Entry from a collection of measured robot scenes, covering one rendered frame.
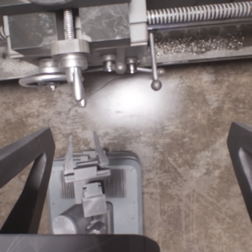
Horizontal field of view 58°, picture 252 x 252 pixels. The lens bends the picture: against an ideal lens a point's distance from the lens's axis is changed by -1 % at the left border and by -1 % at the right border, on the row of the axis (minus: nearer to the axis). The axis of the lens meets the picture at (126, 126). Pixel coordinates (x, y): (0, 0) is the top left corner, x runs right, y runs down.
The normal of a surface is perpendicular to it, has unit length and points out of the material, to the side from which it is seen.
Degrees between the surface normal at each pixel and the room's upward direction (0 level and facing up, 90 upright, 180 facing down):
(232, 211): 0
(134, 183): 0
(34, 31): 0
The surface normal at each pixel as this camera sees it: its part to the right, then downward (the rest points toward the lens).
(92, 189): 0.18, -0.53
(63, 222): -0.41, 0.12
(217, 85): -0.03, 0.10
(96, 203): 0.28, 0.07
